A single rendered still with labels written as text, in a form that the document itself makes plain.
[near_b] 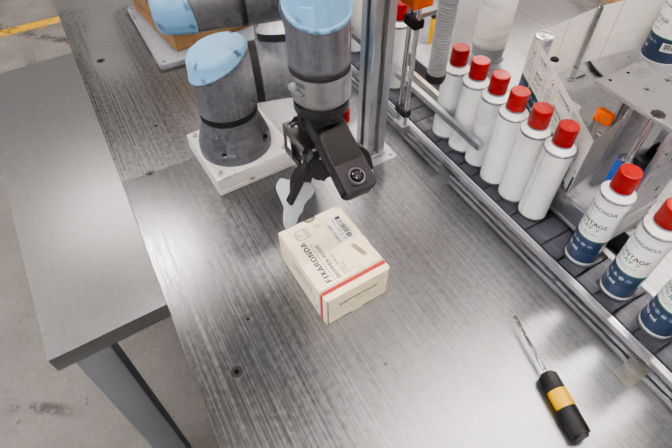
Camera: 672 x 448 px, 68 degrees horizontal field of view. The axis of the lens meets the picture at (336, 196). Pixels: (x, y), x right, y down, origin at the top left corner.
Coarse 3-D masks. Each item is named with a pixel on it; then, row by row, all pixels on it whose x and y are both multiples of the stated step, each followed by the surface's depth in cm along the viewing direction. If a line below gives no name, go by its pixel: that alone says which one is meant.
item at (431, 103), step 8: (352, 32) 120; (360, 40) 117; (392, 64) 110; (392, 72) 110; (400, 72) 108; (400, 80) 108; (416, 88) 104; (424, 96) 103; (432, 104) 101; (440, 112) 99; (448, 120) 98; (456, 120) 97; (456, 128) 97; (464, 128) 96; (464, 136) 95; (472, 136) 94; (472, 144) 94; (480, 144) 93
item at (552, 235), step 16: (352, 64) 126; (416, 96) 116; (416, 112) 112; (432, 112) 112; (464, 160) 102; (496, 192) 96; (512, 208) 93; (528, 224) 90; (544, 224) 90; (560, 224) 90; (544, 240) 88; (560, 240) 88; (560, 256) 86; (576, 272) 83; (592, 272) 83; (592, 288) 81; (640, 288) 81; (608, 304) 79; (624, 304) 79; (640, 304) 79; (624, 320) 77; (640, 336) 76; (656, 352) 75
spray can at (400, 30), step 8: (400, 8) 104; (400, 16) 105; (400, 24) 106; (400, 32) 107; (400, 40) 108; (400, 48) 109; (400, 56) 111; (400, 64) 113; (392, 80) 116; (392, 88) 117
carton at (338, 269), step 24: (336, 216) 88; (288, 240) 85; (312, 240) 85; (336, 240) 85; (360, 240) 85; (288, 264) 89; (312, 264) 81; (336, 264) 81; (360, 264) 81; (384, 264) 81; (312, 288) 81; (336, 288) 78; (360, 288) 80; (384, 288) 85; (336, 312) 81
